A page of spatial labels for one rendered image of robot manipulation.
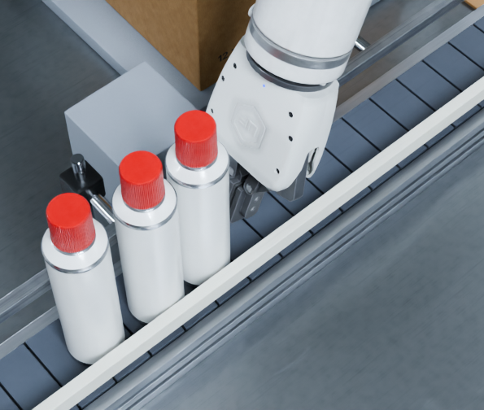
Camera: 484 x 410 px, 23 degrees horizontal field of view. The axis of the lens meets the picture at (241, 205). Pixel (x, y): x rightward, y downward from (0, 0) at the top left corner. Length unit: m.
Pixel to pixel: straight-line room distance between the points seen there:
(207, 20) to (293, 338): 0.32
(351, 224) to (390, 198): 0.05
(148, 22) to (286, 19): 0.39
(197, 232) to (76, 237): 0.15
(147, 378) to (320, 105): 0.29
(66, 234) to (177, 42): 0.40
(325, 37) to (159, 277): 0.25
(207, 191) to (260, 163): 0.06
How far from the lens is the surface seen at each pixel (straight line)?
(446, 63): 1.25
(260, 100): 0.95
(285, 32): 0.90
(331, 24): 0.89
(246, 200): 1.03
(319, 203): 1.08
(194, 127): 0.91
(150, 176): 0.89
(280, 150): 0.95
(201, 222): 0.98
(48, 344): 1.06
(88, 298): 0.94
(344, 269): 1.14
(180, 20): 1.19
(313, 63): 0.91
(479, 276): 1.16
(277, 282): 1.09
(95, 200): 1.03
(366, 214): 1.13
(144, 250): 0.94
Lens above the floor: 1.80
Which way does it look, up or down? 56 degrees down
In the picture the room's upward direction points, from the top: straight up
